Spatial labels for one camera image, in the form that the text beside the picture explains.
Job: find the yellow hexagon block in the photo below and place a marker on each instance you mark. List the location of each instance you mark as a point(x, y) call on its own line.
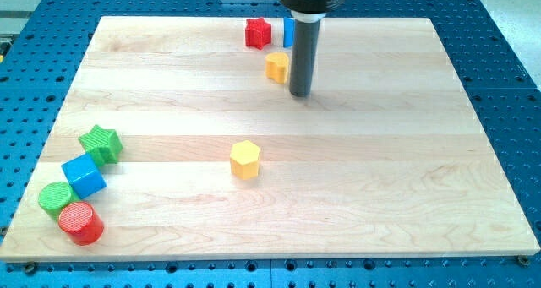
point(245, 160)

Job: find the blue triangle block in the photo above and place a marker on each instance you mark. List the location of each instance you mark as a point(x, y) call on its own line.
point(288, 32)

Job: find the yellow heart block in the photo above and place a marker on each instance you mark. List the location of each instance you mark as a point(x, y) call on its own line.
point(276, 66)

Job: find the red star block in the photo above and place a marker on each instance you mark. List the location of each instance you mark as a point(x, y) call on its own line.
point(257, 33)

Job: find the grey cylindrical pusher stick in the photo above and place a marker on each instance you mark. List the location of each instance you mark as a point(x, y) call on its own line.
point(304, 48)

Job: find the wooden board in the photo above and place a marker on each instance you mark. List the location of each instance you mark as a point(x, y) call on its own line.
point(385, 158)

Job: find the green star block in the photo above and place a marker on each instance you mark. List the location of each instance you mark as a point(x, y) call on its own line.
point(103, 145)

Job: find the blue cube block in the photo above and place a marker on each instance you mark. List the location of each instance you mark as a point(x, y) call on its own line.
point(83, 175)

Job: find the red cylinder block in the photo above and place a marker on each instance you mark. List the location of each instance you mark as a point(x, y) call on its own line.
point(81, 223)

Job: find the green cylinder block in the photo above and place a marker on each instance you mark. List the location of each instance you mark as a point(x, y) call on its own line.
point(55, 196)

